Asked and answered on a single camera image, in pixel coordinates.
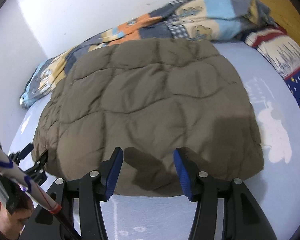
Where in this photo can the patchwork cartoon quilt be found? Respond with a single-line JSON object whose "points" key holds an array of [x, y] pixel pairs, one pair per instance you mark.
{"points": [[213, 20]]}

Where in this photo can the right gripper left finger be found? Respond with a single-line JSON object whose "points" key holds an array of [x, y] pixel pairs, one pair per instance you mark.
{"points": [[81, 215]]}

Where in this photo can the olive puffer jacket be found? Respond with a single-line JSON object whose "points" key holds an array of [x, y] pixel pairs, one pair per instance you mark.
{"points": [[150, 97]]}

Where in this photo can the person's left hand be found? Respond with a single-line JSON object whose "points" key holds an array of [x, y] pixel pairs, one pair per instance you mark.
{"points": [[12, 224]]}

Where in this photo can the wooden headboard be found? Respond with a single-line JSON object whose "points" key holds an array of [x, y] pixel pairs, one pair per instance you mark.
{"points": [[285, 14]]}

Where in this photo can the blue star pillow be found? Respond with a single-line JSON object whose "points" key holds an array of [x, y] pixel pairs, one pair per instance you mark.
{"points": [[281, 51]]}

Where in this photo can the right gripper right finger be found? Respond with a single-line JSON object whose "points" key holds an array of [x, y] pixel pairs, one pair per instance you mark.
{"points": [[243, 218]]}

